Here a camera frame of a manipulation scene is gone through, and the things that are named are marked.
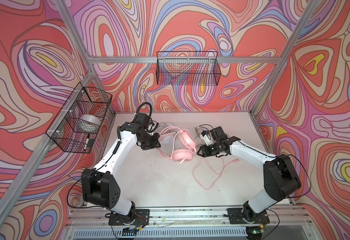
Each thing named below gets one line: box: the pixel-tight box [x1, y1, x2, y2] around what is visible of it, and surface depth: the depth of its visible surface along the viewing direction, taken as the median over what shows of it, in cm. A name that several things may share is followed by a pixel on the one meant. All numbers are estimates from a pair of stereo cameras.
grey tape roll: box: [76, 114, 101, 133], surface depth 74 cm
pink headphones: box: [158, 126, 197, 164], surface depth 70 cm
